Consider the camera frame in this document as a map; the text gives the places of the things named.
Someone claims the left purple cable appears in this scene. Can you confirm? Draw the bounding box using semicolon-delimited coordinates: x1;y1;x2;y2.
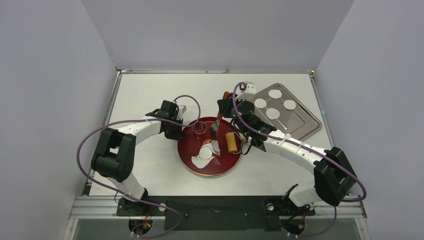
76;95;202;240

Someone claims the white dumpling wrapper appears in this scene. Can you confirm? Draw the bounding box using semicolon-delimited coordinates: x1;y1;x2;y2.
254;98;267;109
268;89;282;99
283;100;297;111
265;108;280;120

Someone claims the round metal cutter ring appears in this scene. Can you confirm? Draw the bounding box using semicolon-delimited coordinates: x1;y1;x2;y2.
192;121;209;136

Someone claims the rectangular steel tray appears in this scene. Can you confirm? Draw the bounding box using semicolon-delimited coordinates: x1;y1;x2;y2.
250;83;323;141

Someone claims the round cut dough wrapper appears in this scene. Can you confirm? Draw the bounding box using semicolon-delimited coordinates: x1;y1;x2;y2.
198;145;214;161

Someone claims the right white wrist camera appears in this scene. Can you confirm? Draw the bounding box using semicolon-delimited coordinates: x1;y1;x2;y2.
236;81;256;101

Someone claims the white dough piece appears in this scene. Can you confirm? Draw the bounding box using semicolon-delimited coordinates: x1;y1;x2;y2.
191;139;221;169

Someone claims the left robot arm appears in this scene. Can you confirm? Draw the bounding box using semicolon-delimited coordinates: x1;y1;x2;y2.
91;100;186;215

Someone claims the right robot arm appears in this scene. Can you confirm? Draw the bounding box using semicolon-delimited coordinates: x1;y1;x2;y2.
217;96;356;214

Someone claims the wooden dough roller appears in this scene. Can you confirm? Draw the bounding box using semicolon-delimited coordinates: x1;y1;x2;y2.
225;132;248;155

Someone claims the aluminium frame rail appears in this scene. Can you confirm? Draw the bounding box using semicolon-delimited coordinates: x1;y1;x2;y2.
68;196;367;220

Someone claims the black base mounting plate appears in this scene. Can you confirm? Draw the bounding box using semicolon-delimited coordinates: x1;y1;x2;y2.
117;195;315;232

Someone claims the round red lacquer tray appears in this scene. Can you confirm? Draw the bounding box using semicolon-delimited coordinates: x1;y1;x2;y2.
177;116;241;176

